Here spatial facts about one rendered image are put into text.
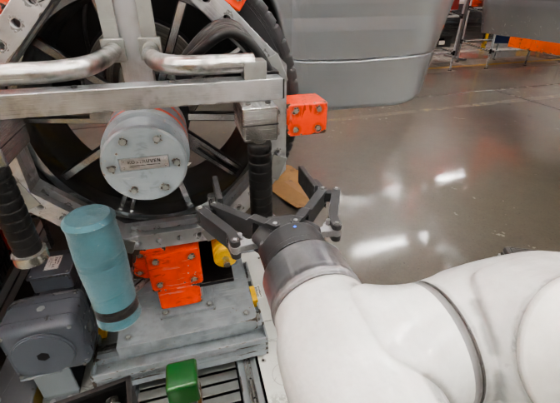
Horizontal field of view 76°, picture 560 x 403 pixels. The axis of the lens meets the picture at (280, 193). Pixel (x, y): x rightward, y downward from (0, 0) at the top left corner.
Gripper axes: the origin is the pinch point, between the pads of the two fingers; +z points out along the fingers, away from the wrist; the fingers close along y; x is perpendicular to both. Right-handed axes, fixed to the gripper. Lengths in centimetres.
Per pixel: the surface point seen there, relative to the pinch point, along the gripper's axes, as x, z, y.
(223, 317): -60, 29, -7
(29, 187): -6.6, 21.3, -39.9
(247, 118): 10.6, -1.1, -1.7
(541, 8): 14, 150, 211
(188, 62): 17.5, 2.4, -8.5
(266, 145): 6.5, -1.2, 0.8
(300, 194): -82, 128, 50
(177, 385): -17.0, -18.5, -15.2
